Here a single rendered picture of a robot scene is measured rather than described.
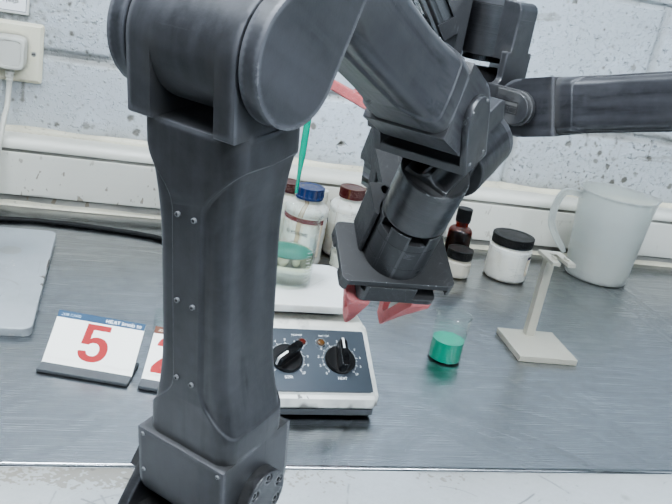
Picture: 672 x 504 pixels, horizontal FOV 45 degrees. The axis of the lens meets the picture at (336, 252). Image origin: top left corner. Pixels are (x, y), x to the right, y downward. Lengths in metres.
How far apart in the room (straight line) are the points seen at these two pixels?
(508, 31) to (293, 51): 0.52
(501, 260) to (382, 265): 0.62
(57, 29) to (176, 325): 0.89
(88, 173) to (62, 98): 0.12
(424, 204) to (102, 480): 0.34
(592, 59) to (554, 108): 0.67
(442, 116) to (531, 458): 0.41
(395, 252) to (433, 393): 0.28
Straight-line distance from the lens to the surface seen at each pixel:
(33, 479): 0.71
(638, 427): 0.99
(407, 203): 0.63
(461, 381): 0.96
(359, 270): 0.69
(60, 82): 1.29
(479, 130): 0.61
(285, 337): 0.83
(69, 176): 1.28
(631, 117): 0.80
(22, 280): 1.02
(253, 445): 0.48
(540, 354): 1.06
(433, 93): 0.54
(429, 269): 0.71
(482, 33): 0.87
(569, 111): 0.82
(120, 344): 0.86
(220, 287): 0.41
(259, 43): 0.35
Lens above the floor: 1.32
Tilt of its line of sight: 19 degrees down
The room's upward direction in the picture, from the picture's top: 11 degrees clockwise
